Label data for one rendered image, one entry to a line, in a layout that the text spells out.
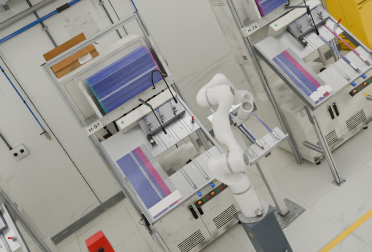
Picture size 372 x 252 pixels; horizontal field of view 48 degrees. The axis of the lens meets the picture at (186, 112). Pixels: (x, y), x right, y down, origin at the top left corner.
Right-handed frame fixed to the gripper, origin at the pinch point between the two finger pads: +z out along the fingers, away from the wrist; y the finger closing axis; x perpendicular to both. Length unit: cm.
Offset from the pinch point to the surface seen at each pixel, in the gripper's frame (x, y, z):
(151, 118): -43, 47, 7
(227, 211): 40, 33, 62
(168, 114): -37, 36, 6
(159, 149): -21, 56, 11
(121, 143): -42, 75, 13
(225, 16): -85, -57, 13
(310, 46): -19, -91, 6
